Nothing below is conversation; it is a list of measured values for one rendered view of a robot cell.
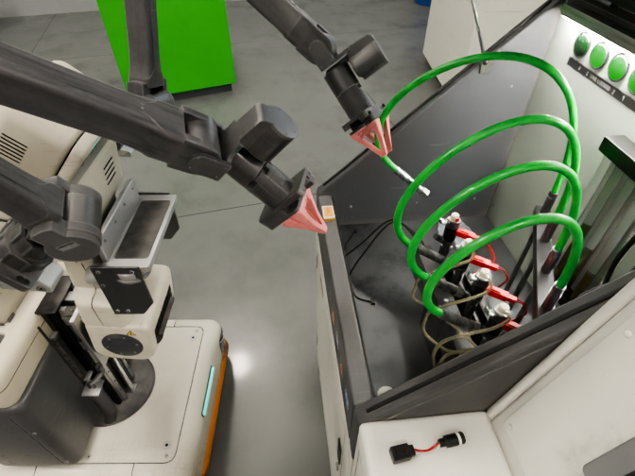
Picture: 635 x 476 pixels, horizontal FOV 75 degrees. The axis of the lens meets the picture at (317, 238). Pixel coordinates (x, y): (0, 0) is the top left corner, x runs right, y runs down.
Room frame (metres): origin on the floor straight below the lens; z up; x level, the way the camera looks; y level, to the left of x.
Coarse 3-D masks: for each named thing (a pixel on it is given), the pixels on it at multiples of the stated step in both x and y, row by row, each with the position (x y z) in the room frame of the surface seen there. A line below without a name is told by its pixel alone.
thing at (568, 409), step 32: (608, 320) 0.31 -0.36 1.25; (576, 352) 0.30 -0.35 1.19; (608, 352) 0.27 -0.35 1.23; (544, 384) 0.29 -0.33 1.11; (576, 384) 0.26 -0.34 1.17; (608, 384) 0.24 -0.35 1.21; (512, 416) 0.28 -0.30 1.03; (544, 416) 0.25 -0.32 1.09; (576, 416) 0.23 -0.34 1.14; (608, 416) 0.21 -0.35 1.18; (512, 448) 0.24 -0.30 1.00; (544, 448) 0.22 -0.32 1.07; (576, 448) 0.20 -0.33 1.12; (608, 448) 0.19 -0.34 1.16
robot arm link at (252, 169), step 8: (240, 152) 0.52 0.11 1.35; (248, 152) 0.53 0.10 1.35; (232, 160) 0.51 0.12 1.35; (240, 160) 0.52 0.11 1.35; (248, 160) 0.52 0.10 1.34; (256, 160) 0.53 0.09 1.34; (232, 168) 0.51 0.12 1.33; (240, 168) 0.51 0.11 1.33; (248, 168) 0.51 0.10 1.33; (256, 168) 0.52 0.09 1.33; (232, 176) 0.51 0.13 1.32; (240, 176) 0.51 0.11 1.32; (248, 176) 0.51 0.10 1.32; (256, 176) 0.52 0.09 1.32; (240, 184) 0.52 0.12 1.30
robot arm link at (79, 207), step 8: (64, 200) 0.51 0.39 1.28; (72, 200) 0.51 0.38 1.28; (80, 200) 0.52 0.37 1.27; (88, 200) 0.52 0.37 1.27; (96, 200) 0.54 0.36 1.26; (64, 208) 0.49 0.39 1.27; (72, 208) 0.50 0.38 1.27; (80, 208) 0.50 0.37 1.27; (88, 208) 0.51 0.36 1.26; (96, 208) 0.52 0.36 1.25; (64, 216) 0.48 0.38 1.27; (72, 216) 0.48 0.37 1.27; (80, 216) 0.49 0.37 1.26; (88, 216) 0.49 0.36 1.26; (96, 216) 0.51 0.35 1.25; (96, 224) 0.49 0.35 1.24
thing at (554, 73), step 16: (448, 64) 0.75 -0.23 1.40; (464, 64) 0.74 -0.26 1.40; (544, 64) 0.71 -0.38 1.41; (416, 80) 0.76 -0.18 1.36; (560, 80) 0.70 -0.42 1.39; (400, 96) 0.77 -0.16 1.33; (384, 112) 0.77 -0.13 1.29; (576, 112) 0.69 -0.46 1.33; (576, 128) 0.69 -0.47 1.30; (384, 160) 0.77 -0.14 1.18; (560, 176) 0.68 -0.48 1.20
